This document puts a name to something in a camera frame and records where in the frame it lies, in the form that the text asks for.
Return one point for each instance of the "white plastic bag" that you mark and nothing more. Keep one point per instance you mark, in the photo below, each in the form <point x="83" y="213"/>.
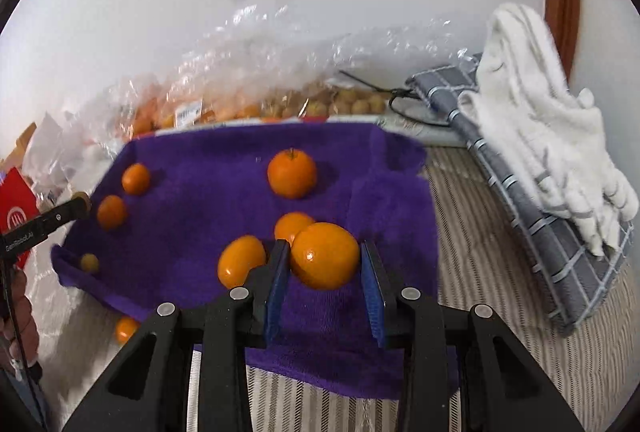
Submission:
<point x="52" y="156"/>

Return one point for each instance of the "purple fleece towel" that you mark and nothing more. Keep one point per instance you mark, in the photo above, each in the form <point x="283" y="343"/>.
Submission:
<point x="210" y="187"/>

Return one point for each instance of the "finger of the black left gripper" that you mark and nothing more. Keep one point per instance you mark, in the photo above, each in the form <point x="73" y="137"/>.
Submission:
<point x="54" y="219"/>

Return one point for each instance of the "small orange mandarin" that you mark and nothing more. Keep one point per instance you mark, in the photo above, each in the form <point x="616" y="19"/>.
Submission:
<point x="288" y="226"/>

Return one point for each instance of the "clear bag of brown fruits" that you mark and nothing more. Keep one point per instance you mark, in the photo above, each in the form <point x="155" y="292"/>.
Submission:
<point x="361" y="73"/>

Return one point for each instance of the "orange mandarin with stem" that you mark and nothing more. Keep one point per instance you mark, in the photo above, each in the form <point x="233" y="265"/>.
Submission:
<point x="292" y="174"/>

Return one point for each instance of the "striped bed cover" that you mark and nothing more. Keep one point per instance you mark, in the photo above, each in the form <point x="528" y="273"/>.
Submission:
<point x="596" y="368"/>

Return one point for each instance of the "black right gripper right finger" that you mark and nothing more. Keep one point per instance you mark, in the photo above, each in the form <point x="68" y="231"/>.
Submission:
<point x="501" y="386"/>

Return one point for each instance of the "small oval orange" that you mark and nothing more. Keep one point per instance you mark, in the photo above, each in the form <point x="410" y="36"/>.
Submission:
<point x="136" y="180"/>
<point x="111" y="213"/>

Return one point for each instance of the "clear bag of oranges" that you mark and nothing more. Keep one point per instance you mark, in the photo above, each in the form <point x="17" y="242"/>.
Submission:
<point x="257" y="57"/>

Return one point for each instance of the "large glossy orange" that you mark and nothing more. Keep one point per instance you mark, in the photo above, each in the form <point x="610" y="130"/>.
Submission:
<point x="325" y="256"/>

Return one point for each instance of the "red paper bag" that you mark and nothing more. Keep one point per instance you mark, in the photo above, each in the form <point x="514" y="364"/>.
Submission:
<point x="18" y="206"/>

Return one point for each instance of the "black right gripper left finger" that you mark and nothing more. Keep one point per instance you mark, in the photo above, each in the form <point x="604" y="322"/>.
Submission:
<point x="146" y="385"/>

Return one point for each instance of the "grey checked cloth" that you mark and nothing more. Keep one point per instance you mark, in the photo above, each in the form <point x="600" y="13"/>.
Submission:
<point x="573" y="281"/>

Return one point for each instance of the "white striped towel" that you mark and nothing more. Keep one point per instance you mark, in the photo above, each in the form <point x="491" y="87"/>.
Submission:
<point x="553" y="141"/>

